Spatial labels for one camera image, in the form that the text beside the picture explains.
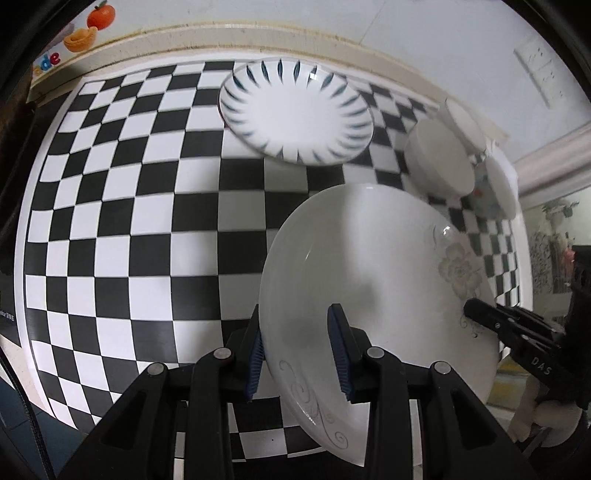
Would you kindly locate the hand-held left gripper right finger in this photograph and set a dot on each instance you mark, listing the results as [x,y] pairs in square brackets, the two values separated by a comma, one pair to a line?
[339,350]

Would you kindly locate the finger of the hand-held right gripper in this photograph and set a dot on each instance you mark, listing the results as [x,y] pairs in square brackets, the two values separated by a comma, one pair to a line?
[485,316]
[531,318]

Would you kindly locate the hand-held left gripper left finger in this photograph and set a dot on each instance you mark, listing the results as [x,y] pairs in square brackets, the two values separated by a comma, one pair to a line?
[254,364]

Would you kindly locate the white floral plate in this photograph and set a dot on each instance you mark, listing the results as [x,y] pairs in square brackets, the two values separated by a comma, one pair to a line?
[369,240]

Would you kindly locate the large white bowl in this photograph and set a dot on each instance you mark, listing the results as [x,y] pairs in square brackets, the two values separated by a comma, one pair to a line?
[438,152]

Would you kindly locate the white plate with blue petals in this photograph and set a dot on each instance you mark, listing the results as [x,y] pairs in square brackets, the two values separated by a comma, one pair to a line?
[295,110]

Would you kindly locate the person's right hand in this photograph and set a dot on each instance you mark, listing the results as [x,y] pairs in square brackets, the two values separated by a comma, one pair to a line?
[554,422]

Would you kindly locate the hanging clothes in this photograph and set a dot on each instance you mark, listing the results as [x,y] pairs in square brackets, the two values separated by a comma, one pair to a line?
[551,249]

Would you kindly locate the black and white checkered mat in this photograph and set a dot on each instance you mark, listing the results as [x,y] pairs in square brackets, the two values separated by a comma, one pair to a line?
[138,207]

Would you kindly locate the white door frame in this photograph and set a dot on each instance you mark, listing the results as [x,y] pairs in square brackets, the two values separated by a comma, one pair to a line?
[554,157]

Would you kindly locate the white wall socket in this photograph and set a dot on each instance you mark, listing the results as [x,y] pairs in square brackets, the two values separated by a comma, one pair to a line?
[531,53]
[547,76]
[556,97]

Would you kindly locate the orange ingot wall sticker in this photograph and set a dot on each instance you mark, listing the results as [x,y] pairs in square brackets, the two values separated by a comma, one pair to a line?
[81,40]

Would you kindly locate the orange persimmon wall sticker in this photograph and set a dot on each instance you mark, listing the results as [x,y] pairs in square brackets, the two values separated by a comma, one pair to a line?
[102,14]

